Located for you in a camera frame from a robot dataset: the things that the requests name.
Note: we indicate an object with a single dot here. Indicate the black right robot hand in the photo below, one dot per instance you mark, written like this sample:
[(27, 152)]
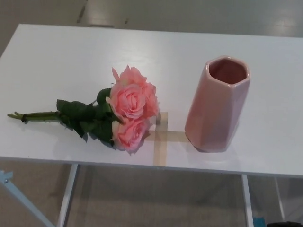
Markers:
[(288, 225)]

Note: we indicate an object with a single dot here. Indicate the pink artificial rose bouquet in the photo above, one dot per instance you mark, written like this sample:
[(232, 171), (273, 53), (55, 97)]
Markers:
[(129, 101)]

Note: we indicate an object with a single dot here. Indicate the pink faceted ceramic vase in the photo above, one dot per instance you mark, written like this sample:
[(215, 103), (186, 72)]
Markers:
[(213, 113)]

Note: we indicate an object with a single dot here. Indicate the teal floor marker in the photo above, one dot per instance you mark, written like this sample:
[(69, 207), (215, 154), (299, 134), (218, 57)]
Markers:
[(259, 222)]

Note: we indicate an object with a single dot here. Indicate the white metal table leg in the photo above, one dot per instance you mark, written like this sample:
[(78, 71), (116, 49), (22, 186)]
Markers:
[(280, 194), (67, 196), (248, 201)]

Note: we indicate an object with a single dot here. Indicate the short beige tape strip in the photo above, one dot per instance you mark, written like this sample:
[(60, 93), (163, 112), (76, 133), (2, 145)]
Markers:
[(175, 136)]

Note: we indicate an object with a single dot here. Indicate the long beige tape strip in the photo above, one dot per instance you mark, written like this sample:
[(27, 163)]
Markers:
[(161, 151)]

